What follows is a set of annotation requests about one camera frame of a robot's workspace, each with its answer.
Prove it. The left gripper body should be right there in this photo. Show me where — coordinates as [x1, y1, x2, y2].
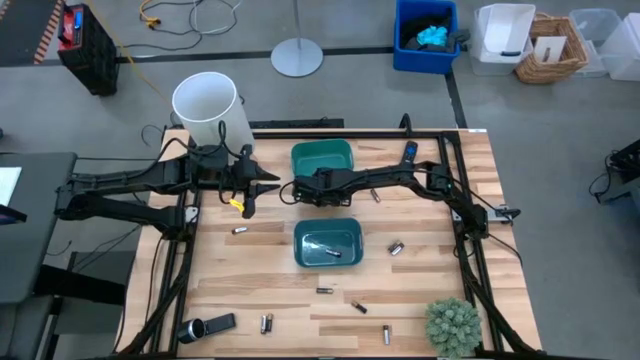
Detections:
[228, 144, 258, 220]

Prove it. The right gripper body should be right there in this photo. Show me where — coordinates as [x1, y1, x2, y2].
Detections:
[293, 168, 354, 207]

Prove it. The teal plastic bin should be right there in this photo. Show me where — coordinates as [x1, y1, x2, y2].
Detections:
[290, 138, 355, 177]
[293, 217, 364, 269]

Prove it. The black power strip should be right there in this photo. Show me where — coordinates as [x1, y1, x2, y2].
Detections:
[248, 118, 345, 130]

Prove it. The white shade wooden base lamp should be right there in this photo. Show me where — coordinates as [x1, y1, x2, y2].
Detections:
[171, 71, 257, 154]

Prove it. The grey floor stand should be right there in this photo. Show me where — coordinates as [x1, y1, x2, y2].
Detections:
[270, 0, 325, 79]

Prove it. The blue plastic crate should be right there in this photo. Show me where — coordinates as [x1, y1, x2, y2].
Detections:
[393, 0, 461, 75]

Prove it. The turquoise cloth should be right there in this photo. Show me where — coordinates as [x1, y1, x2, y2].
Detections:
[417, 25, 449, 48]

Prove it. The green artificial plant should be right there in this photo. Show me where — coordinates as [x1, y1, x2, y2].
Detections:
[424, 297, 484, 359]

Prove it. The red black tool case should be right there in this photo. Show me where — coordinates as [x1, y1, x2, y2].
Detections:
[57, 3, 121, 97]

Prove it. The black cloth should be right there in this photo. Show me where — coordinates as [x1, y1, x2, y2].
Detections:
[401, 14, 472, 54]

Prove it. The black desk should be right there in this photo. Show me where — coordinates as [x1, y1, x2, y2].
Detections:
[0, 152, 79, 306]

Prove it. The white paper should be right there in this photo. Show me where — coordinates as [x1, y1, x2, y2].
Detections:
[0, 167, 24, 207]

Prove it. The white plastic bin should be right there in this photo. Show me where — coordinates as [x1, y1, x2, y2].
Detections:
[469, 3, 537, 77]

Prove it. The white card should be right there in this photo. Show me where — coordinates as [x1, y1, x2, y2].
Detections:
[533, 35, 568, 64]

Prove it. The hazard striped black mat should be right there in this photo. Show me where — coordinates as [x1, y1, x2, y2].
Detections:
[0, 0, 66, 66]

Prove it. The wicker basket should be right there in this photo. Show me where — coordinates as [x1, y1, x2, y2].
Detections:
[514, 13, 590, 85]

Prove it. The clear plastic bin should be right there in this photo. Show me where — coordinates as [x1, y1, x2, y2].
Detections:
[569, 8, 624, 79]
[597, 12, 640, 82]

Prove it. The black aluminium table frame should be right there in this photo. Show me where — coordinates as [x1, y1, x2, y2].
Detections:
[117, 127, 544, 360]

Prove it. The white floor cable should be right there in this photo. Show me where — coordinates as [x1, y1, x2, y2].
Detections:
[188, 0, 242, 36]

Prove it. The black floor cable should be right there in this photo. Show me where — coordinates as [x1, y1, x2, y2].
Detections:
[122, 0, 207, 52]

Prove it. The yellow cord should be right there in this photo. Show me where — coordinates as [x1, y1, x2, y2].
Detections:
[87, 0, 172, 105]

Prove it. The yellow floor cable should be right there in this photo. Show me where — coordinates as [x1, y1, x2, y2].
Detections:
[138, 0, 162, 27]

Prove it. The black equipment with cables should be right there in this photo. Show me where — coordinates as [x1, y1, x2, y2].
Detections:
[588, 139, 640, 206]

